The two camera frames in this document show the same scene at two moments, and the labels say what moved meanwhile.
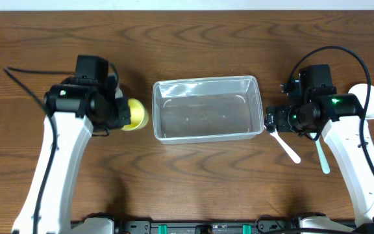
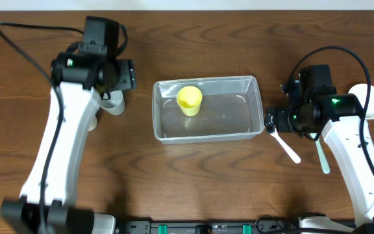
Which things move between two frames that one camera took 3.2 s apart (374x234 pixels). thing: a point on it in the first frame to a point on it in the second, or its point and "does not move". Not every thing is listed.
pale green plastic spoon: x=324 y=160 does not move
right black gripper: x=274 y=119 does not move
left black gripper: x=123 y=113 to x=126 y=75
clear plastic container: x=206 y=108 does not move
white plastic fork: x=295 y=157 does not move
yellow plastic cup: x=139 y=116 to x=189 y=99
